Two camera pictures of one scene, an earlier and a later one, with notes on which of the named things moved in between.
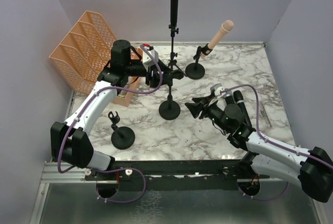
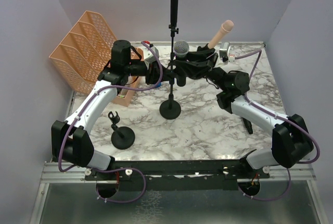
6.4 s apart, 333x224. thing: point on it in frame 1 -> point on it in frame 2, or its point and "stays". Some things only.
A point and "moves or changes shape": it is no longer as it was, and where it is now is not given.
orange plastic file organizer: (85, 53) stays
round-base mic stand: (123, 137) stays
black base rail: (174, 175) stays
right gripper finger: (199, 100) -> (201, 54)
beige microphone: (227, 26) stays
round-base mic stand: (169, 109) stays
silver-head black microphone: (229, 97) moves or changes shape
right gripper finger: (195, 108) -> (195, 70)
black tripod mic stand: (173, 62) stays
